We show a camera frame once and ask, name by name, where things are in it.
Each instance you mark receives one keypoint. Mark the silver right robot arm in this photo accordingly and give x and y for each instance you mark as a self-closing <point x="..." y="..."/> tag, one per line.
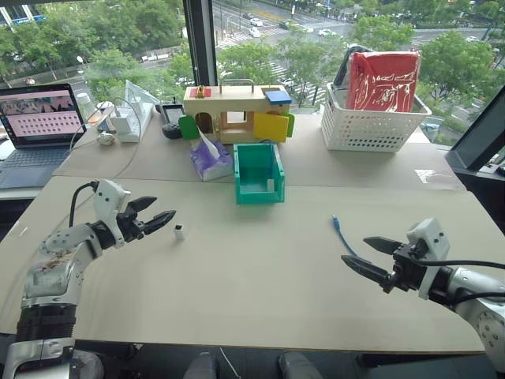
<point x="473" y="282"/>

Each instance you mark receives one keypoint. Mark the green plastic open box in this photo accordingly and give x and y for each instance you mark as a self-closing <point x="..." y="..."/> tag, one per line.
<point x="258" y="193"/>

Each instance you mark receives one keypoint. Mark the clear plastic cup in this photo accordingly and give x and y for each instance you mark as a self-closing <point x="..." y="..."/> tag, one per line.
<point x="84" y="106"/>

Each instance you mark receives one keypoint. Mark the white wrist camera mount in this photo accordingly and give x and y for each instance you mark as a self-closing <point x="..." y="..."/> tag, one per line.
<point x="432" y="241"/>
<point x="107" y="197"/>

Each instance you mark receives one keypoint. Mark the white power adapter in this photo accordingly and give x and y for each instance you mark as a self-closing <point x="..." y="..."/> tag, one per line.
<point x="130" y="128"/>

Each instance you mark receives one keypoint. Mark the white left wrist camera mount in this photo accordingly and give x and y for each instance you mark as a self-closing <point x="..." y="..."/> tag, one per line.
<point x="107" y="197"/>

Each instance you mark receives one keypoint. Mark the open laptop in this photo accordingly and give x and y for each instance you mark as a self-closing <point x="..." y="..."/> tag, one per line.
<point x="35" y="118"/>

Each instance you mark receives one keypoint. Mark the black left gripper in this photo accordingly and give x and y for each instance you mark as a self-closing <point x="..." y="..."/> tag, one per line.
<point x="130" y="229"/>

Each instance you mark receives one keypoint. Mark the red plastic-wrapped bag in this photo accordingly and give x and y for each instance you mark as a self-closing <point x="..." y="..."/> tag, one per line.
<point x="382" y="83"/>

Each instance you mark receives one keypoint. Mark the black window frame pillar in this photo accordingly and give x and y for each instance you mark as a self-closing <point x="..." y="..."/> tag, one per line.
<point x="201" y="43"/>

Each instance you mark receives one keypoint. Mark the clear plastic triangular sheet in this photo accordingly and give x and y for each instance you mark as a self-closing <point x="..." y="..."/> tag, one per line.
<point x="136" y="94"/>

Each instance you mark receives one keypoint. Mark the white perforated plastic basket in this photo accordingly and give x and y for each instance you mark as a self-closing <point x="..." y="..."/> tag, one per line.
<point x="367" y="128"/>

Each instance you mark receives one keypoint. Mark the black tilted monitor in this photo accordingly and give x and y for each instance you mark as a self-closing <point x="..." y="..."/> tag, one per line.
<point x="481" y="134"/>

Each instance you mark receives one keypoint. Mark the wooden toy house with doors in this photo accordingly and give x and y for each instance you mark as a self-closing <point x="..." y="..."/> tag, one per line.
<point x="236" y="104"/>

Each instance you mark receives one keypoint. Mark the dark rounded shape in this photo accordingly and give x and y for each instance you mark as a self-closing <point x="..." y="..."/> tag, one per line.
<point x="88" y="365"/>

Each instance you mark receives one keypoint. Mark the small white adapter block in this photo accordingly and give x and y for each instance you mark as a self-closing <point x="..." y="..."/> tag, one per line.
<point x="179" y="233"/>

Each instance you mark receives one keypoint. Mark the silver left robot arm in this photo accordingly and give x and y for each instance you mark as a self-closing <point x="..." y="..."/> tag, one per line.
<point x="51" y="272"/>

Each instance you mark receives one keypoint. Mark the black handheld remote controller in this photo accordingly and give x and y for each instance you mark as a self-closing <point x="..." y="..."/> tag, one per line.
<point x="171" y="116"/>

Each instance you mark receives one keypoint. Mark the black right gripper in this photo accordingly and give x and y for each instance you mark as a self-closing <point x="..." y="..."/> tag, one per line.
<point x="408" y="268"/>

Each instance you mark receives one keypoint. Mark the purple tissue pack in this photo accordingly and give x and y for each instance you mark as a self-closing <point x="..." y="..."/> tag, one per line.
<point x="209" y="160"/>

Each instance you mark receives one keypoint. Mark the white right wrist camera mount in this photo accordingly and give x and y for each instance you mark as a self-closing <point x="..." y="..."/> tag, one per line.
<point x="432" y="241"/>

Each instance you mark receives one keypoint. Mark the small pale crumpled object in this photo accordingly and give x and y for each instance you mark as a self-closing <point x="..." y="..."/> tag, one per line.
<point x="105" y="138"/>

